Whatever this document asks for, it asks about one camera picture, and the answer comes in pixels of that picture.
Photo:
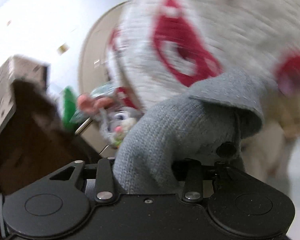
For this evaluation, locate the grey knitted sweater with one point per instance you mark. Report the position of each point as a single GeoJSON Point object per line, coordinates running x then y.
{"type": "Point", "coordinates": [207, 122]}

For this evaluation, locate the grey bunny plush toy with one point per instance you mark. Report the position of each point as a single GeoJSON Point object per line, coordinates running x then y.
{"type": "Point", "coordinates": [113, 117]}

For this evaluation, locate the beige curved headboard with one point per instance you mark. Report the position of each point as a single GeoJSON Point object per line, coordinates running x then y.
{"type": "Point", "coordinates": [92, 70]}

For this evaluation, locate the white red quilted bedspread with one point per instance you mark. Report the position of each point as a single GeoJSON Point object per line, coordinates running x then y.
{"type": "Point", "coordinates": [160, 48]}

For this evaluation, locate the green object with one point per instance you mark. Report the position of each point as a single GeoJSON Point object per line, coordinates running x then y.
{"type": "Point", "coordinates": [69, 100]}

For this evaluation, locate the brown wooden nightstand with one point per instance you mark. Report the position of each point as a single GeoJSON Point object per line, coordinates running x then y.
{"type": "Point", "coordinates": [33, 142]}

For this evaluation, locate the checkered bed sheet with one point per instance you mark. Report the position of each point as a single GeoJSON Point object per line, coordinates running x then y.
{"type": "Point", "coordinates": [272, 158]}

